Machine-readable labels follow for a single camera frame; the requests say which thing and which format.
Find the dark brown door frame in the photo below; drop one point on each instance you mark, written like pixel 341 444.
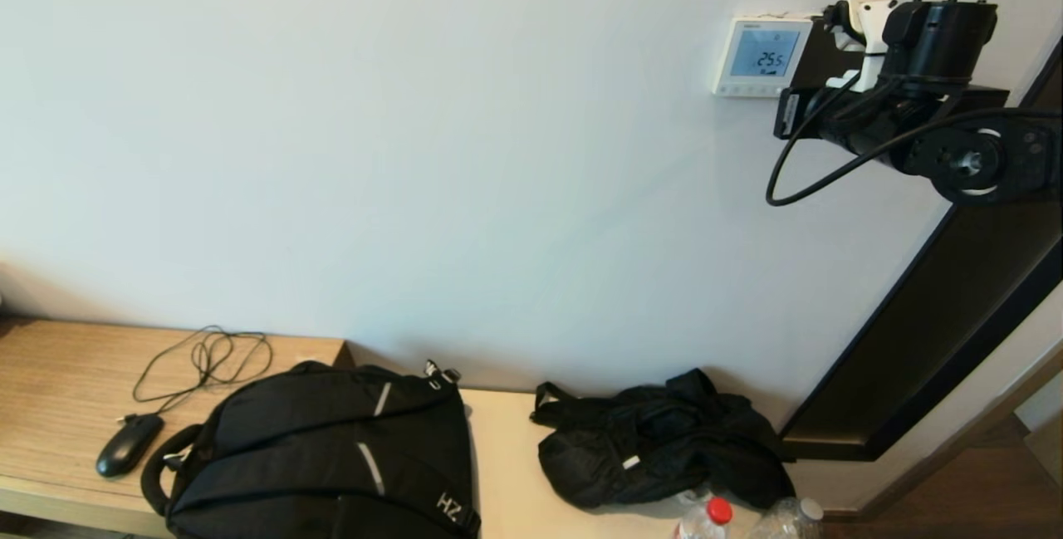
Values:
pixel 955 331

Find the dark brown wall switch plate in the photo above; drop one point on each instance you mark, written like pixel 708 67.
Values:
pixel 822 57

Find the black computer mouse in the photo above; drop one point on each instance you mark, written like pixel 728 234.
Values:
pixel 129 444

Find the white wall thermostat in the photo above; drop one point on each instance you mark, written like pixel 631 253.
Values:
pixel 735 57

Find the clear bottle with grey cap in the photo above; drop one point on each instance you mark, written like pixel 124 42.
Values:
pixel 789 518

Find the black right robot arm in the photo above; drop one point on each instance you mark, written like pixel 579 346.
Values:
pixel 1030 161

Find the black backpack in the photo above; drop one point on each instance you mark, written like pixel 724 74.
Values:
pixel 324 452

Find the clear bottle with red cap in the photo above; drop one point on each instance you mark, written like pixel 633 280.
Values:
pixel 714 516

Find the crumpled black fabric bag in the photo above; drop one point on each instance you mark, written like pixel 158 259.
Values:
pixel 664 452

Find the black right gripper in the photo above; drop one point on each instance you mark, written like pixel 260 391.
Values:
pixel 938 36

